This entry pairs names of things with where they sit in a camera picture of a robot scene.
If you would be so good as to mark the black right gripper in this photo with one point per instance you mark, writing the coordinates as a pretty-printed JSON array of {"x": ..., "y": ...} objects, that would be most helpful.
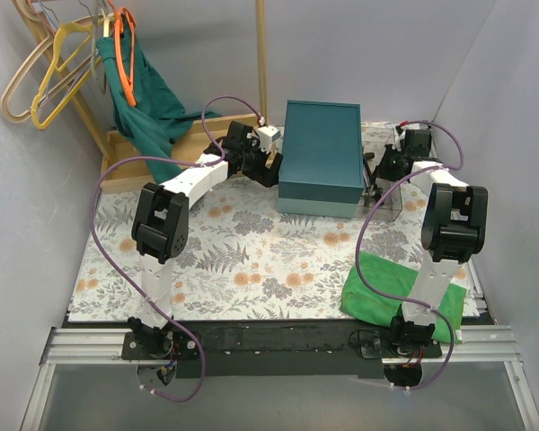
[{"x": 380, "y": 175}]

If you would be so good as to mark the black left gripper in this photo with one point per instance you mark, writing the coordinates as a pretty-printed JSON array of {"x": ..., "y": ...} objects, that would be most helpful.
[{"x": 258, "y": 162}]

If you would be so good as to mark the small claw hammer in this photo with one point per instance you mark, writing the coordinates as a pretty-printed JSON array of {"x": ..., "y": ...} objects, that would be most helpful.
[{"x": 368, "y": 175}]

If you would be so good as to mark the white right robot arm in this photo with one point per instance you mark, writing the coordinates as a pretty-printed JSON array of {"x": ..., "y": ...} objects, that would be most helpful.
[{"x": 453, "y": 230}]

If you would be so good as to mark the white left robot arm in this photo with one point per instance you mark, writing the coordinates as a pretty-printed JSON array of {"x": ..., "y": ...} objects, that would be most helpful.
[{"x": 161, "y": 224}]

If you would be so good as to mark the teal box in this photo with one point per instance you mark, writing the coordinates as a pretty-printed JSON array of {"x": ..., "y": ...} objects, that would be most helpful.
[{"x": 322, "y": 172}]

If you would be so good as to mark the clear plastic container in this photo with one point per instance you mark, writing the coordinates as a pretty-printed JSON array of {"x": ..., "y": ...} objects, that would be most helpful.
[{"x": 375, "y": 137}]

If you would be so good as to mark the dark green garment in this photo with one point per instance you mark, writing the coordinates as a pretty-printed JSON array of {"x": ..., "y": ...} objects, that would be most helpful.
[{"x": 158, "y": 118}]

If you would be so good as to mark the wooden rack base tray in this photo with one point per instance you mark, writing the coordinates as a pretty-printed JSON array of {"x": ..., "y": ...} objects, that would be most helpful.
[{"x": 131, "y": 170}]

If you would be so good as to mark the wooden rack pole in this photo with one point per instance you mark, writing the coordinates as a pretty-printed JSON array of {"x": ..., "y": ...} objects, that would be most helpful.
[{"x": 261, "y": 55}]

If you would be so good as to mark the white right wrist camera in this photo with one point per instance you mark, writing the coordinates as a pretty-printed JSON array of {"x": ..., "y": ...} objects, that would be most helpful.
[{"x": 400, "y": 132}]

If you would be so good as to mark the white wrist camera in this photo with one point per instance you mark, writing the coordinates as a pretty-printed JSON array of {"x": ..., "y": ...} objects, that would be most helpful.
[
  {"x": 400, "y": 132},
  {"x": 267, "y": 135}
]

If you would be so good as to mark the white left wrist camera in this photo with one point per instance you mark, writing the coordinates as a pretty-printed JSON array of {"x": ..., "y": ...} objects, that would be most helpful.
[{"x": 267, "y": 135}]

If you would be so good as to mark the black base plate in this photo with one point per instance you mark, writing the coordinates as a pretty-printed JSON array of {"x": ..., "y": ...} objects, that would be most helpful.
[{"x": 272, "y": 348}]

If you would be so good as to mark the aluminium frame rail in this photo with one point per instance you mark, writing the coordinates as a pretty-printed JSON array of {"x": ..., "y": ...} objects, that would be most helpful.
[{"x": 81, "y": 346}]

